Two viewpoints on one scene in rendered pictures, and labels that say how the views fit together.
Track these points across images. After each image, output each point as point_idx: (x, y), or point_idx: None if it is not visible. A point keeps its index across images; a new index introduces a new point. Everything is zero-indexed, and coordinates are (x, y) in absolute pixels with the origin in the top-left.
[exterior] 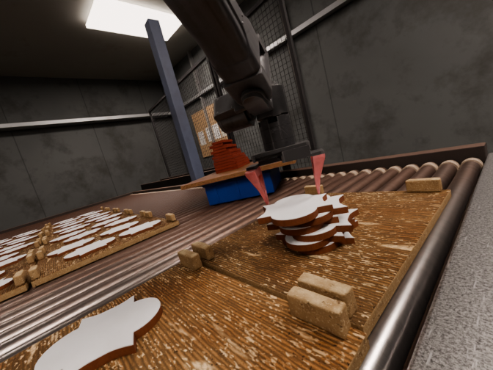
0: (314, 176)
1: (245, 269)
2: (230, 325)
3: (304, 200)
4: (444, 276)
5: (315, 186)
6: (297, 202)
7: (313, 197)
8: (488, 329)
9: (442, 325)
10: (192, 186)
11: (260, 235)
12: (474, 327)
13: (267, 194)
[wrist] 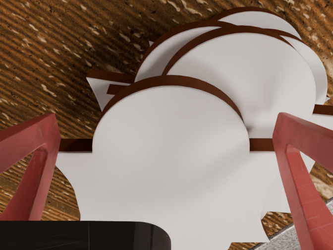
0: (311, 158)
1: (59, 189)
2: None
3: (209, 179)
4: (330, 202)
5: (290, 123)
6: (184, 193)
7: (246, 169)
8: (301, 249)
9: (275, 245)
10: None
11: (22, 35)
12: (294, 247)
13: (39, 124)
